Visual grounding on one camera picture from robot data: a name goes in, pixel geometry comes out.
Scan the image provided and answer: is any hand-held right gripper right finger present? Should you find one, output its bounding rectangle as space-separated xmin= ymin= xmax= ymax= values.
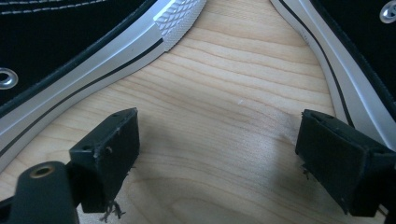
xmin=294 ymin=108 xmax=396 ymax=218

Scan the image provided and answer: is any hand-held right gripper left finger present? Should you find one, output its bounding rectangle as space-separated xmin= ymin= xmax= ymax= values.
xmin=68 ymin=107 xmax=141 ymax=214

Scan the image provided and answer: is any black white canvas sneaker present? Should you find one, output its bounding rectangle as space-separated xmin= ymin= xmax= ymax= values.
xmin=0 ymin=0 xmax=208 ymax=174
xmin=270 ymin=0 xmax=396 ymax=153

